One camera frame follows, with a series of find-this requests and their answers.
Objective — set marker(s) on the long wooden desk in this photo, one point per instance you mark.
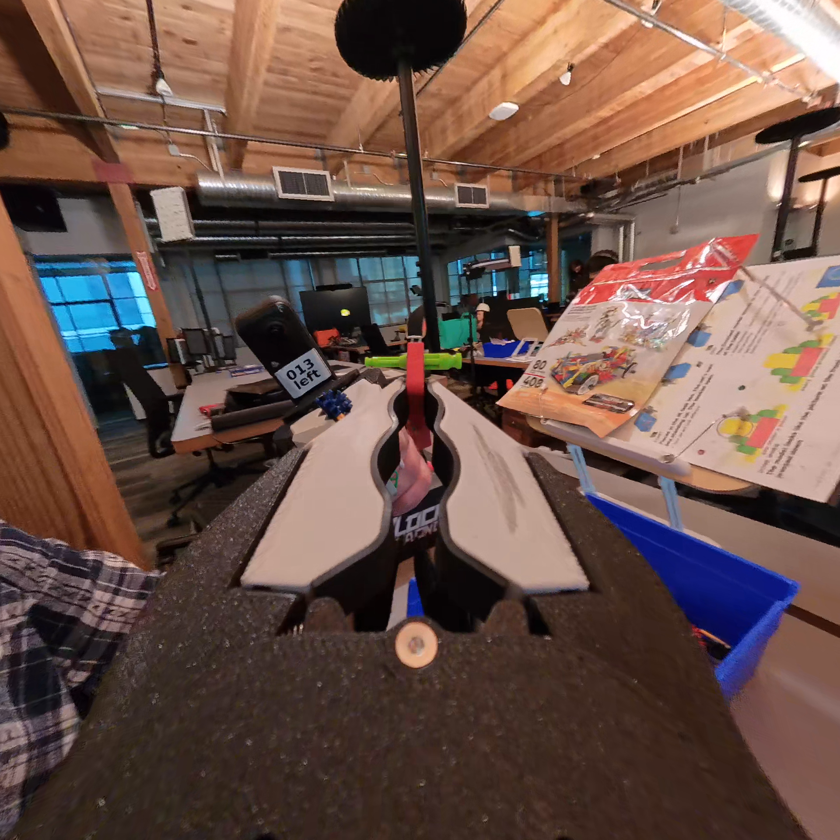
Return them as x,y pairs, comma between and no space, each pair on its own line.
223,407

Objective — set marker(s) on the person's left forearm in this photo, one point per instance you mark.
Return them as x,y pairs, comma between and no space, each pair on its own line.
53,656

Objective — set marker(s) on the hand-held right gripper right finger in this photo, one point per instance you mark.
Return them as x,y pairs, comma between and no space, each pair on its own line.
519,525

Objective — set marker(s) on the wooden post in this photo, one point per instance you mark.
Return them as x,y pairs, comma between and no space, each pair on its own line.
53,394

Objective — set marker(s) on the black metal pole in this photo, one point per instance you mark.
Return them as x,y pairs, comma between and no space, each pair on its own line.
418,210

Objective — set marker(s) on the black office chair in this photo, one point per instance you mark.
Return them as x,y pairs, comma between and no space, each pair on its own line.
145,387

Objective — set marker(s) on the black computer monitor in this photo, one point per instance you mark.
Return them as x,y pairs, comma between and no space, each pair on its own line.
335,310

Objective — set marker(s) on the orange wooden column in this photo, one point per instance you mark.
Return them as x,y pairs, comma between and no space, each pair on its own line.
138,250

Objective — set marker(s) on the blue snowflake toy connector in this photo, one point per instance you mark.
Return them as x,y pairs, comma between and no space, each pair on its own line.
335,404

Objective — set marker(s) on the black round disc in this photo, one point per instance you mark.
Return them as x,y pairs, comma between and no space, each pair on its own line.
400,33

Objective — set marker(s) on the blue plastic bin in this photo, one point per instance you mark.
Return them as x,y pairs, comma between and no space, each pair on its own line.
696,578

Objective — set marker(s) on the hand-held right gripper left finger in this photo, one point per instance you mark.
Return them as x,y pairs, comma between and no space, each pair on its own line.
315,525

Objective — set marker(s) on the red connector green rod piece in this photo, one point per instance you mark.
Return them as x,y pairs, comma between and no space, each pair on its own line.
416,394

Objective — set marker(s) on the black cardboard box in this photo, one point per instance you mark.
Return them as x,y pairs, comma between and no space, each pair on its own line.
418,528

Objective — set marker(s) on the beige chair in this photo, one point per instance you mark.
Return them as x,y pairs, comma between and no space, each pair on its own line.
528,324

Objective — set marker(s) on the person's left hand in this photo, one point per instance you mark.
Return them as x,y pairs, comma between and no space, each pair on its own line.
414,479

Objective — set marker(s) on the toy set packaging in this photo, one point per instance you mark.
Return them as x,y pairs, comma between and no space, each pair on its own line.
617,341

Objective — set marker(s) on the building instruction sheet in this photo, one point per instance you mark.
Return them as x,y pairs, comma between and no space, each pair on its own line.
761,381

